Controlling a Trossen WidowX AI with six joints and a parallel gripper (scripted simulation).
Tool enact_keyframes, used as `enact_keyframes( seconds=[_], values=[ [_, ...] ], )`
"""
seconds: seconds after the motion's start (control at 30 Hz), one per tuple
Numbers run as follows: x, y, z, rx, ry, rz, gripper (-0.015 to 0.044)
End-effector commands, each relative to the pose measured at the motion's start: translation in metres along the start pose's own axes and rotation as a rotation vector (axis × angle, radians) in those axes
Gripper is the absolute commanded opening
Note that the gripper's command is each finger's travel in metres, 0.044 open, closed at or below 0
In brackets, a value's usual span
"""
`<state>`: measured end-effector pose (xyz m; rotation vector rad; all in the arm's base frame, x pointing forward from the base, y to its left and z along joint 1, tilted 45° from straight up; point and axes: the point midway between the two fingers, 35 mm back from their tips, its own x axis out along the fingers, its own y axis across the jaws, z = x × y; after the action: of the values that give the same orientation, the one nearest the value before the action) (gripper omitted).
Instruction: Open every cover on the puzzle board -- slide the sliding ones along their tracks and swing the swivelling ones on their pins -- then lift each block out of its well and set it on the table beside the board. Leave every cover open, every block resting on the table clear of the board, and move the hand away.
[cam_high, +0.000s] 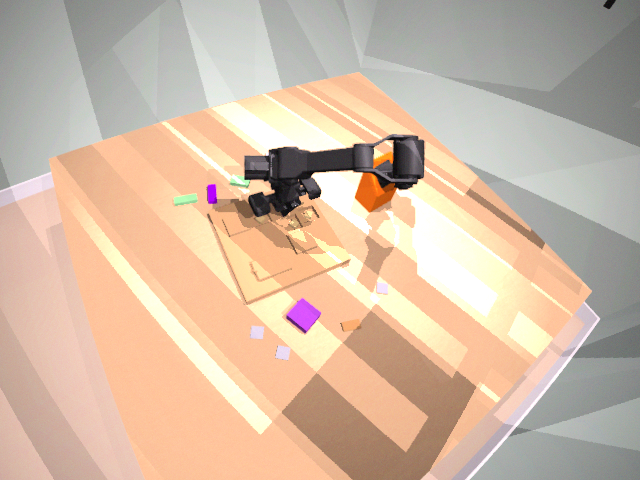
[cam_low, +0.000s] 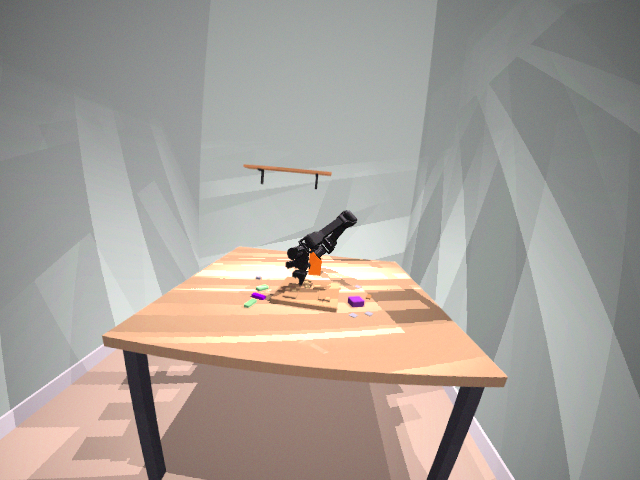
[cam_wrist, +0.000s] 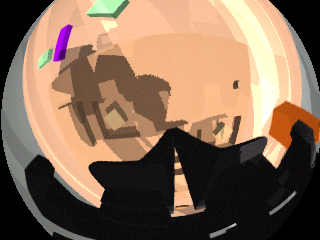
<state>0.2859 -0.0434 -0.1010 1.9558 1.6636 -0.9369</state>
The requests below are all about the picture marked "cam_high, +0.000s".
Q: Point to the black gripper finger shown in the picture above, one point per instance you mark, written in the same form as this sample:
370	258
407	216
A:
291	205
282	210

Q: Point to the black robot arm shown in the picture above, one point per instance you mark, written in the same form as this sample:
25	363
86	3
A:
286	165

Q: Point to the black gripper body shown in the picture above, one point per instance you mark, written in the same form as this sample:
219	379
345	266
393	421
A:
283	193

